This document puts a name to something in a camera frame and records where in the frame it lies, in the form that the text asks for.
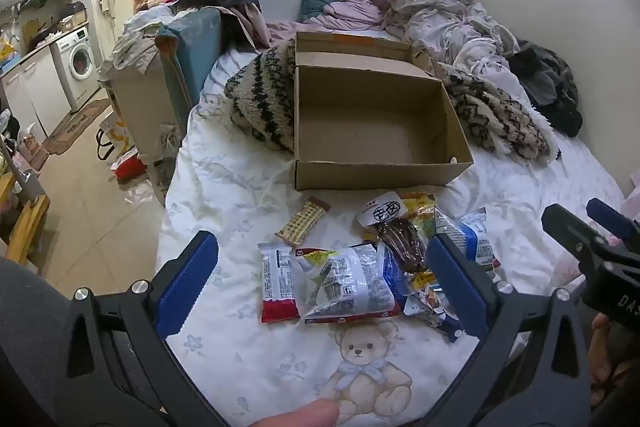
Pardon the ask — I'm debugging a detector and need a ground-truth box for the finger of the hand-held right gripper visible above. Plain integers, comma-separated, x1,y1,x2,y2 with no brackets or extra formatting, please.
541,204,609,259
586,198,640,242

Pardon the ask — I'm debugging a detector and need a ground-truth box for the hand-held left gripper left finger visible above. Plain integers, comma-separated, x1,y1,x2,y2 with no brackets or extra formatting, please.
57,230,227,427

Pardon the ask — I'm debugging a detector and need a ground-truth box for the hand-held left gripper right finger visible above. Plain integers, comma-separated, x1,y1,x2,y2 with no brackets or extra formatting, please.
419,234,594,427

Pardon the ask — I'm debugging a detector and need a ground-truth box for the small cartoon print packet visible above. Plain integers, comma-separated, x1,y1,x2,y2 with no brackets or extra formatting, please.
402,272,468,344

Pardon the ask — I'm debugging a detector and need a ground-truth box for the white packet with blue stripe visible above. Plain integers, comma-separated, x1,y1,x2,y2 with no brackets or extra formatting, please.
434,206,502,270

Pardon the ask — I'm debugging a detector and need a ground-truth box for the brown jerky packet white label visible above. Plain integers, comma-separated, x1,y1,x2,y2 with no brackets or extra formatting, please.
356,191,430,279

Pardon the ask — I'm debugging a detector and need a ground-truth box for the yellow snack packet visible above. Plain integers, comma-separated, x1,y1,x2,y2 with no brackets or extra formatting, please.
398,191,438,238

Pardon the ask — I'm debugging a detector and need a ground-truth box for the red and white snack packet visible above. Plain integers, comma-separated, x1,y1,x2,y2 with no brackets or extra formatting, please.
257,242,302,324

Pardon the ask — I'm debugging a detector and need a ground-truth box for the silver packet with red border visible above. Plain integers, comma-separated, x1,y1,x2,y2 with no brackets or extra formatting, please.
294,243,402,326

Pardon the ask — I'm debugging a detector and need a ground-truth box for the tan biscuit packet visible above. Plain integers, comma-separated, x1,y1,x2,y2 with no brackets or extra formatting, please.
274,197,332,249

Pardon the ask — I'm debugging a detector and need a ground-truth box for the brown cardboard box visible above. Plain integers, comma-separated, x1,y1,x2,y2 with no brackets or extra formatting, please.
292,31,475,192

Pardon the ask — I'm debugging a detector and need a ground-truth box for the person's right hand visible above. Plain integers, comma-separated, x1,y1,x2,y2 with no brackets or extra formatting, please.
589,311,640,410

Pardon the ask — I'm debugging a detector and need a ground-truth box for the person's left hand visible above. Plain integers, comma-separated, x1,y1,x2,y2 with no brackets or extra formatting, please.
244,399,341,427

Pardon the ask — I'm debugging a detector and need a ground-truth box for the clear plastic wrapper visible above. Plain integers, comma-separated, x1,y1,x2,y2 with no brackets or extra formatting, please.
119,181,157,208

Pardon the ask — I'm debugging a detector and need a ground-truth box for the dark clothes pile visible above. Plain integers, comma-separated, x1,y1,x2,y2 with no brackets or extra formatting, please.
509,39,584,138

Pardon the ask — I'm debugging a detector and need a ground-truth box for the person's grey clothed leg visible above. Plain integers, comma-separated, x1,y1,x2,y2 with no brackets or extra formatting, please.
0,257,77,427

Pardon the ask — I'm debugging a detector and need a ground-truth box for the white shopping bag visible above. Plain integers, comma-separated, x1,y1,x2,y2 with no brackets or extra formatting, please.
96,117,137,161

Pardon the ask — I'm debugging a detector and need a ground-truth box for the yellow wooden chair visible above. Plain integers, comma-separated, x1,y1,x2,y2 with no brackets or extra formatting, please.
0,171,52,269

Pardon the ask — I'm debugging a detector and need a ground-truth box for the beige cabinet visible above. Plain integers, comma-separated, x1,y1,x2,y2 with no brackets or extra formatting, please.
106,57,177,204

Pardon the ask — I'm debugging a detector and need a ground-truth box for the brown floor rug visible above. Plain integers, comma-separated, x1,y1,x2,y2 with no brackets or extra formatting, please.
44,98,114,156

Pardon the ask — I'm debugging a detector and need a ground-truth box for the striped knit blanket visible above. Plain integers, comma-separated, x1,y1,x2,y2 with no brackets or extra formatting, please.
224,39,562,166

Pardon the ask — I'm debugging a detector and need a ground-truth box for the white floral crumpled blanket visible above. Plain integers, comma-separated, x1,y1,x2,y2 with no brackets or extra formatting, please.
384,0,522,108

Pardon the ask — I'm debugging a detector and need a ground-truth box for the white kitchen cabinet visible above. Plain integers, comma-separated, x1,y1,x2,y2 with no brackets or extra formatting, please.
0,41,72,144

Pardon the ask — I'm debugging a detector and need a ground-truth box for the white washing machine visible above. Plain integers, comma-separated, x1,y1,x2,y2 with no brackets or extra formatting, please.
49,26,97,114

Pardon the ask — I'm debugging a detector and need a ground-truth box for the pile of light clothes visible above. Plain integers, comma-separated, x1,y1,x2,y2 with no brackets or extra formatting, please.
109,3,173,74

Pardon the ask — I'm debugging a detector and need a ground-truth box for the pink cloth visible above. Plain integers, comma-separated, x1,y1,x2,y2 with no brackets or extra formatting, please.
234,2,302,48

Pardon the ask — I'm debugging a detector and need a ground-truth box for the pink duvet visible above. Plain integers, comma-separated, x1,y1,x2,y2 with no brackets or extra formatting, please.
300,0,401,32

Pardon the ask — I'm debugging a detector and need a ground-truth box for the teal pillow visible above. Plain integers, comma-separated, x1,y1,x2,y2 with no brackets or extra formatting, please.
298,0,337,24

